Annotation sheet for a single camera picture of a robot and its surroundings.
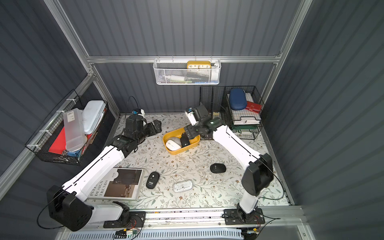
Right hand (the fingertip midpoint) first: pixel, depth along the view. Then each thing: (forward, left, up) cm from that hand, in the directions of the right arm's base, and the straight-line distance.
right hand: (196, 125), depth 83 cm
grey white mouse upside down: (-27, +7, -21) cm, 35 cm away
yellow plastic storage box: (+9, +15, -23) cm, 29 cm away
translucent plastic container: (-16, +54, +11) cm, 57 cm away
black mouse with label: (-24, +25, -21) cm, 41 cm away
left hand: (-3, +22, +4) cm, 22 cm away
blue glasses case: (+24, -27, -2) cm, 37 cm away
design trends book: (-27, +42, -18) cm, 53 cm away
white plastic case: (0, +54, +10) cm, 55 cm away
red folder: (-18, +63, +7) cm, 65 cm away
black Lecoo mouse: (+4, +8, -21) cm, 23 cm away
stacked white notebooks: (+10, -30, -3) cm, 32 cm away
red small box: (+16, -36, -2) cm, 40 cm away
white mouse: (-2, +16, -19) cm, 25 cm away
